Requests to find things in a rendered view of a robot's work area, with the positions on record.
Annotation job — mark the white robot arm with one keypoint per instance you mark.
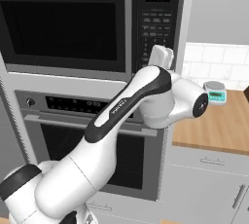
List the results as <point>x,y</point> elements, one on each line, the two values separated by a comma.
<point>81,176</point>

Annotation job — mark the grey kitchen scale, teal display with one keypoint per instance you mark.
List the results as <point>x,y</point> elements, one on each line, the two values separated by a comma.
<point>216,95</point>

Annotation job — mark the round oven knob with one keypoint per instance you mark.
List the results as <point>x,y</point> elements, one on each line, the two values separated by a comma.
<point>30,102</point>

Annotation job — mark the grey cupboard door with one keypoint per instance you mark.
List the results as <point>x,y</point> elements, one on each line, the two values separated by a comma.
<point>201,198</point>

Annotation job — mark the steel built-in oven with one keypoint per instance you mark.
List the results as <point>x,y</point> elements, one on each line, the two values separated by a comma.
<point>39,98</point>

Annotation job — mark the dark brown object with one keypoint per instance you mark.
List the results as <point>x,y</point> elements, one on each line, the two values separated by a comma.
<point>246,93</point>

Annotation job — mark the oven door with dark window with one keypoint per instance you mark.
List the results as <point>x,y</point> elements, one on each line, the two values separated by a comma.
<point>136,159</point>

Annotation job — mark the black microwave door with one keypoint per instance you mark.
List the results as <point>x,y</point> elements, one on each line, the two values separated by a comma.
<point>64,23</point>

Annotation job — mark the grey drawer front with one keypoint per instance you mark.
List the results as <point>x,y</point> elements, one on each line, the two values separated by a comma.
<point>136,211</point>
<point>194,161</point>

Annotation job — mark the black microwave oven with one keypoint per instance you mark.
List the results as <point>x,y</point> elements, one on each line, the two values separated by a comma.
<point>155,23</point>

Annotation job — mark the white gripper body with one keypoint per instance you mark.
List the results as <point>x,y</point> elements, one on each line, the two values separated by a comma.
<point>161,56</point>

